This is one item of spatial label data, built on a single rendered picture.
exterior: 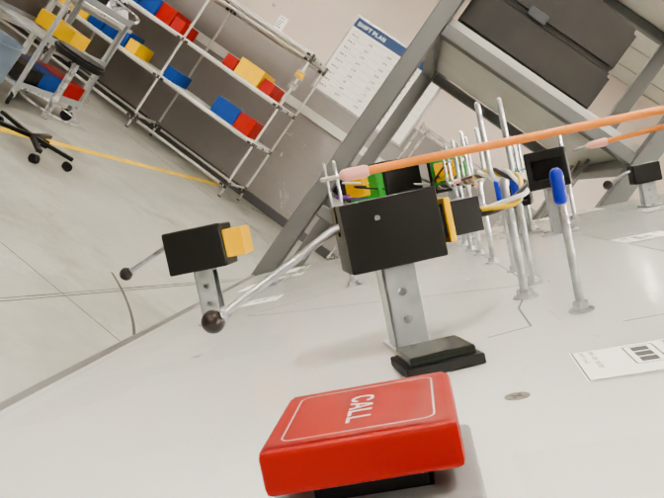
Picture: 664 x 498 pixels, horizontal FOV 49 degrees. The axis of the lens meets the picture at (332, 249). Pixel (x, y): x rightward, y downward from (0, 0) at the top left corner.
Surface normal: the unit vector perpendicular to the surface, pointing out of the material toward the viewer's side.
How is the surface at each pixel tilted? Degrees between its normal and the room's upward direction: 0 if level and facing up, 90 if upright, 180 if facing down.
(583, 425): 47
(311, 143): 90
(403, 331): 80
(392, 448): 90
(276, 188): 90
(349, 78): 90
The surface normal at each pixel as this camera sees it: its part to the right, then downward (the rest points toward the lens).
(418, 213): 0.12, 0.03
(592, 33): -0.08, 0.09
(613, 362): -0.20, -0.98
